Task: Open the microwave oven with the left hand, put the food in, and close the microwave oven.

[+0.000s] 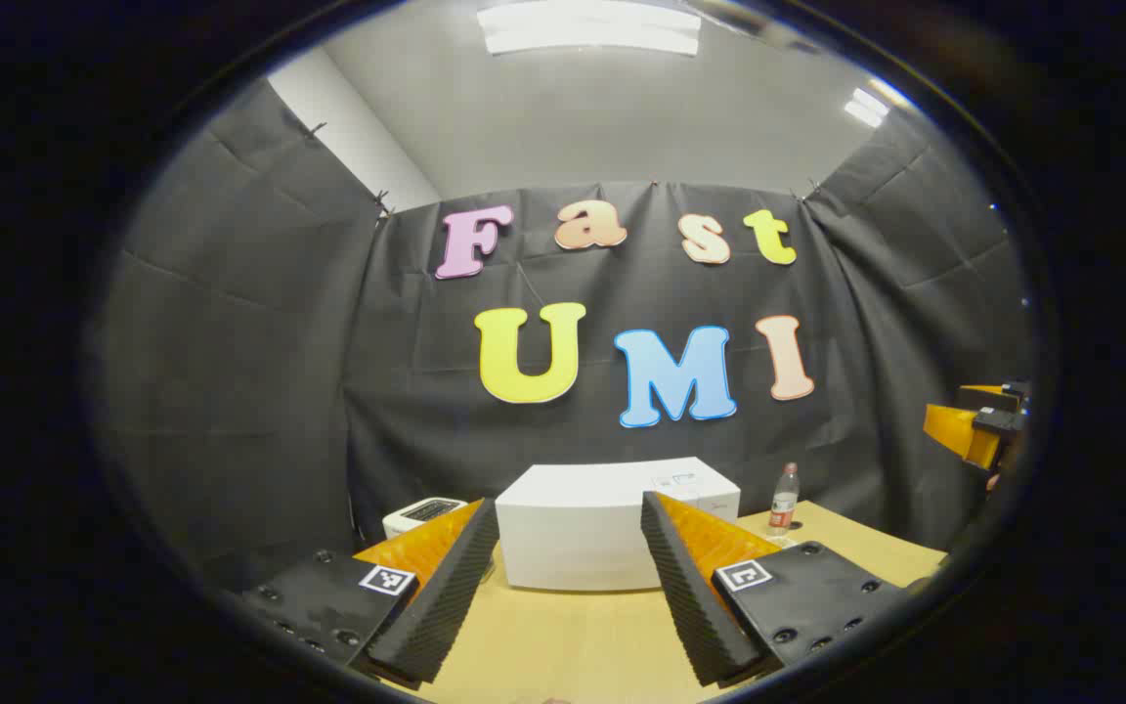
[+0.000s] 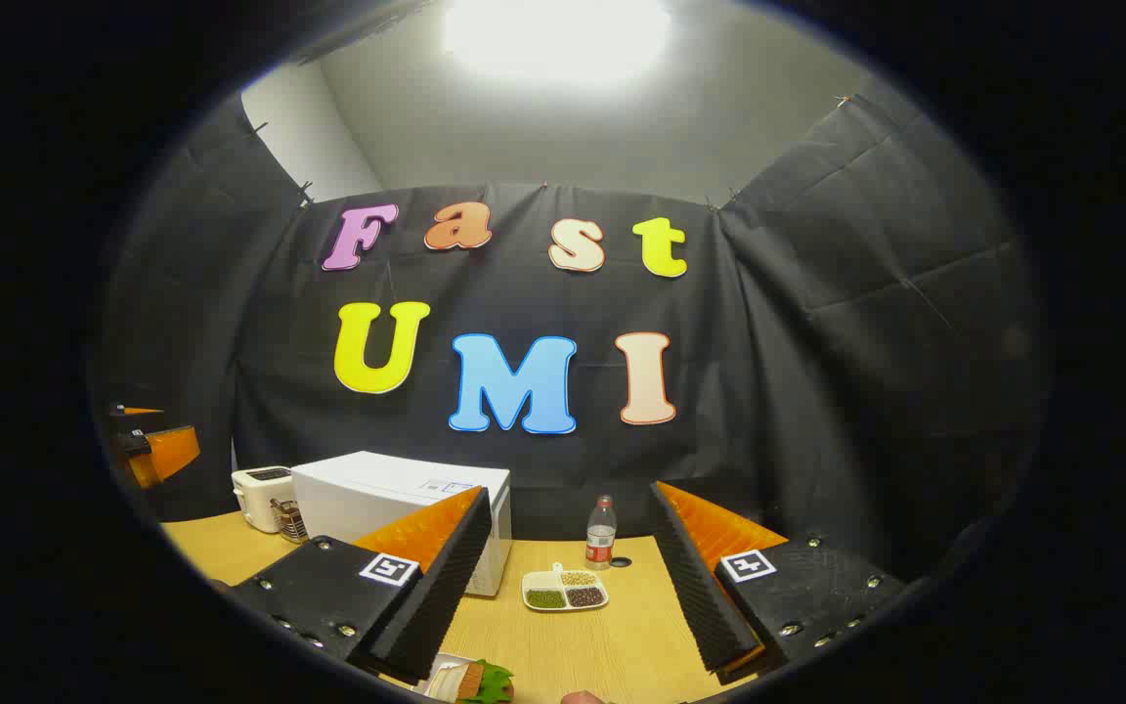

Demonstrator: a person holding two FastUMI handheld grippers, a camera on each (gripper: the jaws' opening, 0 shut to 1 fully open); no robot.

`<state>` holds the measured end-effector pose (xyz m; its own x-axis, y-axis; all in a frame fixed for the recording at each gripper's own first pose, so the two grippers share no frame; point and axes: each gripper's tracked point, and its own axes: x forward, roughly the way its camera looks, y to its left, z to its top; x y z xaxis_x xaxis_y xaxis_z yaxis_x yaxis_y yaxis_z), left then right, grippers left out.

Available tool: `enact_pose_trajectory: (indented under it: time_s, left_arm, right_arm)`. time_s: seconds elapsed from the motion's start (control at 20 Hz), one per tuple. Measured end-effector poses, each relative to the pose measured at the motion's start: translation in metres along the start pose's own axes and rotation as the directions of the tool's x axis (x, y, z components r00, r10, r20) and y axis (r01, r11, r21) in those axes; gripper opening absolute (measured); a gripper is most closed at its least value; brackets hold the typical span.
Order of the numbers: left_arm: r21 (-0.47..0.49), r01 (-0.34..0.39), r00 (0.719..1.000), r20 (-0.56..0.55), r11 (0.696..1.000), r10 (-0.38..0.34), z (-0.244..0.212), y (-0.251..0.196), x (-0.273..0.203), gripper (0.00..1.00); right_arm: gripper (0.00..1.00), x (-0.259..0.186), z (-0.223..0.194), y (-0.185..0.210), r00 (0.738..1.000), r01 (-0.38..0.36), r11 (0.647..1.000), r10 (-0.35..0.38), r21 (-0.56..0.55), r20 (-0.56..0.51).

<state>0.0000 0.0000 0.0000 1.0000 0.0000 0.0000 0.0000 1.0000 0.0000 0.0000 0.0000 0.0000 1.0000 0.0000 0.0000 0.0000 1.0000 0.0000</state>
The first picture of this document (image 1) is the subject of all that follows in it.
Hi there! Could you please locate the white microwave oven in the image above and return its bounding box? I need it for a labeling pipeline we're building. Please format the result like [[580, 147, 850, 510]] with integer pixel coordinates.
[[495, 457, 742, 592]]

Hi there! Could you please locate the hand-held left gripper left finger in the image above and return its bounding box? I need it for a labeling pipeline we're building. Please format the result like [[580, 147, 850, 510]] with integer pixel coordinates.
[[242, 498, 501, 690]]

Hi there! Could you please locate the white toaster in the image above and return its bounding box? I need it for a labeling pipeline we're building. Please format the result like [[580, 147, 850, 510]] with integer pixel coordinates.
[[382, 497, 471, 541]]

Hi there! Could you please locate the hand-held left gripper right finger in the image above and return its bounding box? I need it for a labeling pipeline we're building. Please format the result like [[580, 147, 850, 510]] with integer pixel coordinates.
[[641, 491, 911, 688]]

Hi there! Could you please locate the small ceiling light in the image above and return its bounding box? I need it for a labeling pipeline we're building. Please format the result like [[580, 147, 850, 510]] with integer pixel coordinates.
[[844, 86, 891, 129]]

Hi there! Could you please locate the clear red label water bottle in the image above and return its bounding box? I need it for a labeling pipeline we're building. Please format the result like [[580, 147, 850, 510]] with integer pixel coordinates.
[[768, 462, 801, 537]]

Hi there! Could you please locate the large ceiling light panel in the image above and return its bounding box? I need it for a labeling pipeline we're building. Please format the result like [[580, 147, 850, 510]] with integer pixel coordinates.
[[477, 0, 703, 57]]

